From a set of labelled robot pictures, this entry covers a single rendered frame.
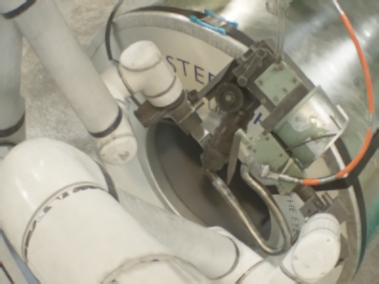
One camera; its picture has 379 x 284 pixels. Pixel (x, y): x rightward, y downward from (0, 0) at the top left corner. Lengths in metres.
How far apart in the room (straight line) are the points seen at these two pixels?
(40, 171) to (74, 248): 0.08
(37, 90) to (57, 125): 0.36
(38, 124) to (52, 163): 2.68
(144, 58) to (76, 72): 0.26
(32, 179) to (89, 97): 0.70
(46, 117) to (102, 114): 2.01
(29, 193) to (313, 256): 0.56
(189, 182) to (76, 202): 1.64
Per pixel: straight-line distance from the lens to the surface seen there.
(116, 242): 0.43
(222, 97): 1.22
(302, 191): 1.22
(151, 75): 1.35
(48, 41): 1.04
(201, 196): 2.09
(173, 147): 2.04
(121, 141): 1.24
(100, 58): 1.86
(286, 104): 1.15
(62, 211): 0.45
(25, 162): 0.49
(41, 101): 3.30
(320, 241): 0.91
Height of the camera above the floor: 2.21
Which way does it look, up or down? 48 degrees down
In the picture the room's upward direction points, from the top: 2 degrees clockwise
